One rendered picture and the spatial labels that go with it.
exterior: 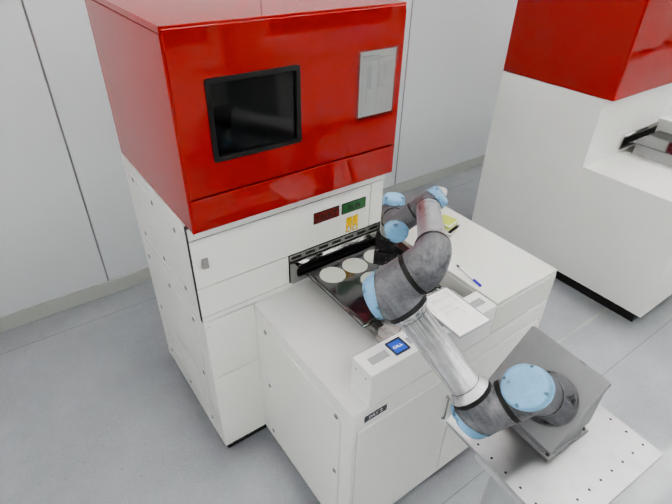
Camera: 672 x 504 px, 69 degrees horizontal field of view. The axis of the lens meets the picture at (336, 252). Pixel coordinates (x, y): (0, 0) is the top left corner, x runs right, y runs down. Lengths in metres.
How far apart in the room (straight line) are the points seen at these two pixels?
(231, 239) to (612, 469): 1.31
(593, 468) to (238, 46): 1.49
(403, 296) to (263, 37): 0.79
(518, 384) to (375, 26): 1.13
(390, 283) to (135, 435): 1.74
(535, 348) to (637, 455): 0.39
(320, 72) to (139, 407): 1.88
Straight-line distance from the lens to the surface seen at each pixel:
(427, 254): 1.21
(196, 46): 1.40
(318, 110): 1.63
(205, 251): 1.68
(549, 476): 1.56
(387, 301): 1.23
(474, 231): 2.13
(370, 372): 1.47
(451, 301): 1.73
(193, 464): 2.49
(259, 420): 2.40
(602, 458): 1.66
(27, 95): 2.92
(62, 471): 2.66
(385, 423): 1.70
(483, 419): 1.38
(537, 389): 1.34
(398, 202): 1.66
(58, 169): 3.05
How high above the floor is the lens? 2.05
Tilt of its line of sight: 35 degrees down
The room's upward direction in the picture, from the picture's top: 1 degrees clockwise
